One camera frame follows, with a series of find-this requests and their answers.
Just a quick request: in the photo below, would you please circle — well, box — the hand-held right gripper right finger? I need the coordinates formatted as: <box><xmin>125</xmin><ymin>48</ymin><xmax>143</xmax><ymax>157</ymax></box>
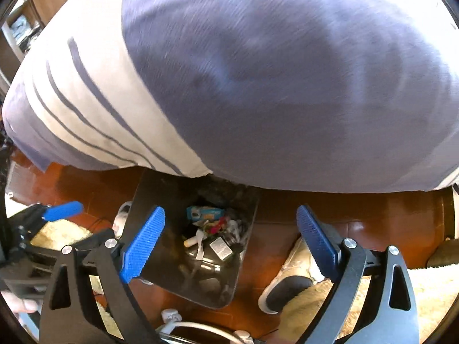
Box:
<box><xmin>296</xmin><ymin>205</ymin><xmax>420</xmax><ymax>344</ymax></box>

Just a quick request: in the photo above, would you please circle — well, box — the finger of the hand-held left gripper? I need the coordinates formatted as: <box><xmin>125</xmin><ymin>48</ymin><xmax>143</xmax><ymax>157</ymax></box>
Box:
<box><xmin>73</xmin><ymin>228</ymin><xmax>116</xmax><ymax>254</ymax></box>
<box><xmin>7</xmin><ymin>201</ymin><xmax>84</xmax><ymax>239</ymax></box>

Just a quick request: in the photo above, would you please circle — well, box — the blue packet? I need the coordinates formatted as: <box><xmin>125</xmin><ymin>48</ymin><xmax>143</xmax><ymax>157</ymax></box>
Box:
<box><xmin>186</xmin><ymin>206</ymin><xmax>225</xmax><ymax>223</ymax></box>

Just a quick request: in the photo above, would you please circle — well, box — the yellow bottle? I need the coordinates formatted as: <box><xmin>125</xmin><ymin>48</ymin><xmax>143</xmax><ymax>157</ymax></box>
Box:
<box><xmin>184</xmin><ymin>230</ymin><xmax>206</xmax><ymax>249</ymax></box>

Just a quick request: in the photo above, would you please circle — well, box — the blue white striped blanket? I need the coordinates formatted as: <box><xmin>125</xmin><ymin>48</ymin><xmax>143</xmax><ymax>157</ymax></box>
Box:
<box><xmin>2</xmin><ymin>0</ymin><xmax>459</xmax><ymax>195</ymax></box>

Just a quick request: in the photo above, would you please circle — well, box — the colourful ribbon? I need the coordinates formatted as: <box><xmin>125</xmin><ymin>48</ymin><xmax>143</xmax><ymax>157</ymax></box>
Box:
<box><xmin>201</xmin><ymin>217</ymin><xmax>230</xmax><ymax>236</ymax></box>

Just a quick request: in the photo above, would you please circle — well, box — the white sneaker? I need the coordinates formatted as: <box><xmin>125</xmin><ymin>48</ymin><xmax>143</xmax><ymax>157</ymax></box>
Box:
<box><xmin>113</xmin><ymin>201</ymin><xmax>134</xmax><ymax>239</ymax></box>
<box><xmin>258</xmin><ymin>236</ymin><xmax>325</xmax><ymax>315</ymax></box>

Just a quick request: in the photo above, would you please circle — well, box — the white charger cable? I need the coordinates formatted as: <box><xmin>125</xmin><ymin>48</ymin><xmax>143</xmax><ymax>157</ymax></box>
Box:
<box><xmin>158</xmin><ymin>308</ymin><xmax>252</xmax><ymax>343</ymax></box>

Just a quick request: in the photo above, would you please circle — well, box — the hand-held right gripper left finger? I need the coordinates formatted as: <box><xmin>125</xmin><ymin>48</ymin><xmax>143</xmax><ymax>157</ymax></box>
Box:
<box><xmin>39</xmin><ymin>206</ymin><xmax>166</xmax><ymax>344</ymax></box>

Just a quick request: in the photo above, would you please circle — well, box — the person's left hand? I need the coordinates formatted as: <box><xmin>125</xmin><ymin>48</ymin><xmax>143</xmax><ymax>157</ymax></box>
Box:
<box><xmin>13</xmin><ymin>293</ymin><xmax>41</xmax><ymax>313</ymax></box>

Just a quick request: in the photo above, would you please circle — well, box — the dark green bottle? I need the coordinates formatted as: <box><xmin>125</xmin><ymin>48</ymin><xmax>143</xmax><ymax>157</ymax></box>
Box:
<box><xmin>204</xmin><ymin>234</ymin><xmax>245</xmax><ymax>264</ymax></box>

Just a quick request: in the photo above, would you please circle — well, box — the black trash bin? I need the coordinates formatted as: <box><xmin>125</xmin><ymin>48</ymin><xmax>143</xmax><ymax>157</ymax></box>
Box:
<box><xmin>118</xmin><ymin>170</ymin><xmax>261</xmax><ymax>311</ymax></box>

